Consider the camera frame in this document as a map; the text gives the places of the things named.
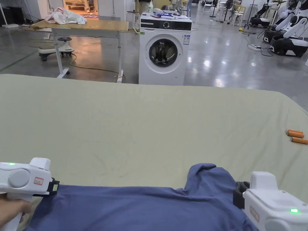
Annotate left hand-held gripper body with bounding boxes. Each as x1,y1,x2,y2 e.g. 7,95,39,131
0,157,60,231

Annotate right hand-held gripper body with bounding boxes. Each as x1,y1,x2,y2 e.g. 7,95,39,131
233,171,308,231

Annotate dark blue shirt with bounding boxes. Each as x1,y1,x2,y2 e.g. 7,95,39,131
24,163,259,231

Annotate person's left hand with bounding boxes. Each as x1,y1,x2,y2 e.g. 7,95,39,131
0,192,32,224

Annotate white ride-on swing car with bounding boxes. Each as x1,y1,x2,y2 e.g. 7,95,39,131
38,37,75,62

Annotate bed with pale green sheet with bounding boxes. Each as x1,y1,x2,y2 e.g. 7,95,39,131
0,73,308,231

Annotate white and pink cloth pile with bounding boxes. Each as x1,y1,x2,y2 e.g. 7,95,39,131
45,7,88,25

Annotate white and black robot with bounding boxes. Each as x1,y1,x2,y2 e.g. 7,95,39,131
263,0,308,58

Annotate white stool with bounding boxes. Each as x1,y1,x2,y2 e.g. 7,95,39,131
232,12,245,26
126,10,141,29

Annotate white front-load washing machine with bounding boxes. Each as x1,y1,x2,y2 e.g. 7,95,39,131
138,2,193,86

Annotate standing fan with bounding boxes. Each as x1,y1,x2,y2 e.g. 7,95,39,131
222,0,235,24

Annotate white folding chair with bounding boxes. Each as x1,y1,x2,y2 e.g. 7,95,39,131
203,0,216,12

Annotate yellow cable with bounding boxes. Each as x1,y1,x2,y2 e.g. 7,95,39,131
69,53,126,82

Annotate wooden table with white frame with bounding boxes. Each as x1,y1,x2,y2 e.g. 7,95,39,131
31,19,129,83

